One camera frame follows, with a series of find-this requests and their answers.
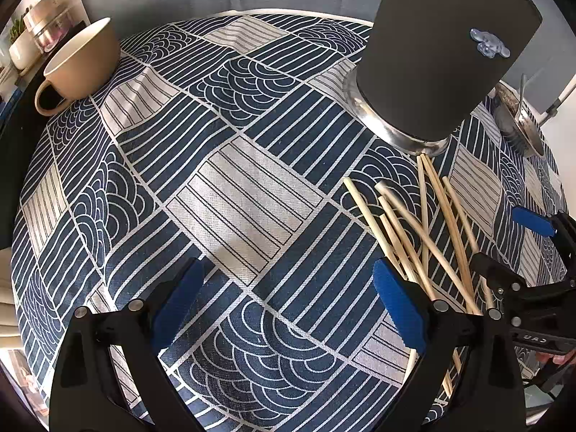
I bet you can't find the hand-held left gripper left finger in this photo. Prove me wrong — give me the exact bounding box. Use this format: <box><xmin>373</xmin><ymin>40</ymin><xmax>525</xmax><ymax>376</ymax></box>
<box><xmin>49</xmin><ymin>257</ymin><xmax>208</xmax><ymax>432</ymax></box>

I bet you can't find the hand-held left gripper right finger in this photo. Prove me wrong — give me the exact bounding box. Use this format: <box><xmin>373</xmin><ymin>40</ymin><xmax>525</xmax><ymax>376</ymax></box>
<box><xmin>373</xmin><ymin>256</ymin><xmax>527</xmax><ymax>432</ymax></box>

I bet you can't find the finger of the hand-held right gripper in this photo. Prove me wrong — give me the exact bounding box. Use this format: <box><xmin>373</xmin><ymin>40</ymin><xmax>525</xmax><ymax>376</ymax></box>
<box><xmin>512</xmin><ymin>207</ymin><xmax>576</xmax><ymax>280</ymax></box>
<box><xmin>470</xmin><ymin>252</ymin><xmax>527</xmax><ymax>298</ymax></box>

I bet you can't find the bundle of wooden chopsticks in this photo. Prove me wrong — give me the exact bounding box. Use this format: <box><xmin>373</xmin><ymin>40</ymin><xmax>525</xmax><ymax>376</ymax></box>
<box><xmin>343</xmin><ymin>154</ymin><xmax>496</xmax><ymax>399</ymax></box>

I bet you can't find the black cylindrical utensil holder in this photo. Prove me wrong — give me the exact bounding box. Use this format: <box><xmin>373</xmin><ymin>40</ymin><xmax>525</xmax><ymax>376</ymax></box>
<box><xmin>343</xmin><ymin>0</ymin><xmax>544</xmax><ymax>158</ymax></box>

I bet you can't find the person's right hand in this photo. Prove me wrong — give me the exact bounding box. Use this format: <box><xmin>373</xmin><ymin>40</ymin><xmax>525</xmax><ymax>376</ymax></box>
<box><xmin>537</xmin><ymin>352</ymin><xmax>576</xmax><ymax>368</ymax></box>

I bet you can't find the small metal bowl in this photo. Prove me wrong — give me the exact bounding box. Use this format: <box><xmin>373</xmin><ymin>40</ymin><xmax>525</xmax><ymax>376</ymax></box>
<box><xmin>495</xmin><ymin>83</ymin><xmax>546</xmax><ymax>158</ymax></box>

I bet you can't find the metal spoon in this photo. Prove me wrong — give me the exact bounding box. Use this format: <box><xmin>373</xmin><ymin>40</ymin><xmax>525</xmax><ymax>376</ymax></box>
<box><xmin>515</xmin><ymin>74</ymin><xmax>541</xmax><ymax>131</ymax></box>

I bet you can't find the white backdrop stand pole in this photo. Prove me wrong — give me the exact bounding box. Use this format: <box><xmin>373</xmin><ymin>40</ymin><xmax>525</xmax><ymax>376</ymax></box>
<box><xmin>537</xmin><ymin>83</ymin><xmax>572</xmax><ymax>124</ymax></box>

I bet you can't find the blue patterned tablecloth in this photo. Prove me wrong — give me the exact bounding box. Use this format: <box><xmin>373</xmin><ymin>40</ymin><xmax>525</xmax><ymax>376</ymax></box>
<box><xmin>11</xmin><ymin>8</ymin><xmax>570</xmax><ymax>432</ymax></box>

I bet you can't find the beige ceramic cup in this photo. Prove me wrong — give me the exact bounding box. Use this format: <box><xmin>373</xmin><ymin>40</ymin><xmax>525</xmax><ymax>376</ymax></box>
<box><xmin>35</xmin><ymin>17</ymin><xmax>122</xmax><ymax>117</ymax></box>

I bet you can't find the small potted plant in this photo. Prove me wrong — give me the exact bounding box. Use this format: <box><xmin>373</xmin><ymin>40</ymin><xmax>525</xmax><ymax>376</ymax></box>
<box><xmin>8</xmin><ymin>18</ymin><xmax>43</xmax><ymax>70</ymax></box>

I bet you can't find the glass jar with lid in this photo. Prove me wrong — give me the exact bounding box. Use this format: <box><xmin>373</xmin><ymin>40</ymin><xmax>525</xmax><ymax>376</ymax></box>
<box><xmin>22</xmin><ymin>0</ymin><xmax>86</xmax><ymax>52</ymax></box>

